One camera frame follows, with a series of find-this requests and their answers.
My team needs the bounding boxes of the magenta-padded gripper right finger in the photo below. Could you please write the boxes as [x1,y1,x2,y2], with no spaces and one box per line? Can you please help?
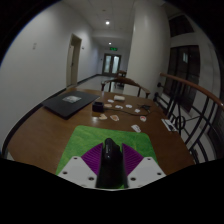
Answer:
[121,142,167,190]

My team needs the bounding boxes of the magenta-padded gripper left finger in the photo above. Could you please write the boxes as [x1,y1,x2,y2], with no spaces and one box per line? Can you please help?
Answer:
[57,142,105,189]

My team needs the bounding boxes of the green mouse pad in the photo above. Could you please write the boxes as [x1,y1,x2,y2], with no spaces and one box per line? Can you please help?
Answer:
[55,124,159,177]

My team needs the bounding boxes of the small black box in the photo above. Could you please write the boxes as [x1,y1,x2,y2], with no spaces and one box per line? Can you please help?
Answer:
[92,101,104,114]

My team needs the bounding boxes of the black closed laptop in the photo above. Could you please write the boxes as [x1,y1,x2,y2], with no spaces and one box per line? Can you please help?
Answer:
[41,90,101,120]

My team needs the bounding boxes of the black railing with wooden handrail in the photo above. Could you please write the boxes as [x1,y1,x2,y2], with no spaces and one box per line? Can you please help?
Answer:
[152,71,224,165]

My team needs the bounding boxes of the small white box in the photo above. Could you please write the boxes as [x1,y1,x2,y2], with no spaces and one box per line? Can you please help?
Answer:
[113,94,126,102]

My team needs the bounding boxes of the wooden armchair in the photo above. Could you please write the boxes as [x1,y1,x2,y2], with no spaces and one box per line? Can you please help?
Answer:
[100,76,152,99]

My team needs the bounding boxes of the wooden chair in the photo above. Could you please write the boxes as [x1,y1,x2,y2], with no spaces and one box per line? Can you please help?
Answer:
[116,69,128,79]

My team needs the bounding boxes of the dark window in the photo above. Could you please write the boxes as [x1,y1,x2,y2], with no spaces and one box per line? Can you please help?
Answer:
[162,44,201,113]

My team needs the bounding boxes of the side door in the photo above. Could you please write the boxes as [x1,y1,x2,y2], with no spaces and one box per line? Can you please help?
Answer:
[65,32,83,89]

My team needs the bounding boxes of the glass double door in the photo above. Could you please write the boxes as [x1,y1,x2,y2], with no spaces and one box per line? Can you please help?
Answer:
[101,52,122,75]

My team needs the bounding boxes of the black cable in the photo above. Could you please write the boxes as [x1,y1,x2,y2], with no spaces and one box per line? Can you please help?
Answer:
[101,104,153,118]

